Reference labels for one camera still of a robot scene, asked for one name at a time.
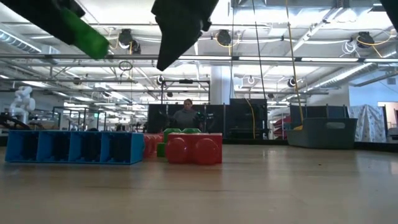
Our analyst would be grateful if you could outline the yellow cable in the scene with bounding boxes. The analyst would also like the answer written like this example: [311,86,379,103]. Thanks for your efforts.
[245,98,256,139]

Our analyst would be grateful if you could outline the grey plastic bin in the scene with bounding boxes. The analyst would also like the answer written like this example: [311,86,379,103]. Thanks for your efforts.
[285,117,358,149]

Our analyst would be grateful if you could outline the red stacked crates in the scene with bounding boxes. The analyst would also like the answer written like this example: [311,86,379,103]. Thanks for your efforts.
[272,115,292,139]

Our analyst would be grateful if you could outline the white robot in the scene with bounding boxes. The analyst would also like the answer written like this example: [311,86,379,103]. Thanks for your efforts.
[8,86,37,125]

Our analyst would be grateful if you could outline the black metal frame rack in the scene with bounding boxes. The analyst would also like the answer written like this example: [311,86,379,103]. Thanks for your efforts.
[52,106,107,131]

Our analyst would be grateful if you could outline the dark blue cart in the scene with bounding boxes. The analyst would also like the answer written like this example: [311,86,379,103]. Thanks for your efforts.
[289,105,349,119]

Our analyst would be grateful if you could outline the red two-stud block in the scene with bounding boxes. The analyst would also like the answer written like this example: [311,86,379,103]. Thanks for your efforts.
[165,133,223,166]

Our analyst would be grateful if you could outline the person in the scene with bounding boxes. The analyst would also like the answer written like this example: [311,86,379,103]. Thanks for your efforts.
[172,98,201,131]

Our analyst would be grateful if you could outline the green two-stud block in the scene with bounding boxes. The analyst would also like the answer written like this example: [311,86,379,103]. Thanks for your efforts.
[60,6,110,60]
[157,128,202,158]

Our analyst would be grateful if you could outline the blue plastic block tray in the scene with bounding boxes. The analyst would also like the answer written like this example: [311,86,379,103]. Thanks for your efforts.
[4,130,146,165]

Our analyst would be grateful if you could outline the patterned white cloth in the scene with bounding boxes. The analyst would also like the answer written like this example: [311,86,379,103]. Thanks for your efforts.
[347,105,388,143]

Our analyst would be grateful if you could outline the yellow rope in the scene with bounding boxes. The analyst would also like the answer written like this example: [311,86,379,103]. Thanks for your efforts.
[284,0,305,131]

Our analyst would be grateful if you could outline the black cabinet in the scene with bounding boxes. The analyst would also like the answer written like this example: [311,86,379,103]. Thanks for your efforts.
[229,98,269,140]

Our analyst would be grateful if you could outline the thin black cable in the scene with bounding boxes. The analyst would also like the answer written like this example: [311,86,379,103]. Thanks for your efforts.
[251,0,268,100]

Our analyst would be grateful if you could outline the red four-stud block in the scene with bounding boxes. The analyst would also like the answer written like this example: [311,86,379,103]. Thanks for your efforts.
[143,133,165,157]

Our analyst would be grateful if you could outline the black metal gantry frame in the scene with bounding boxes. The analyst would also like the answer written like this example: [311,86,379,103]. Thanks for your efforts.
[160,79,211,105]

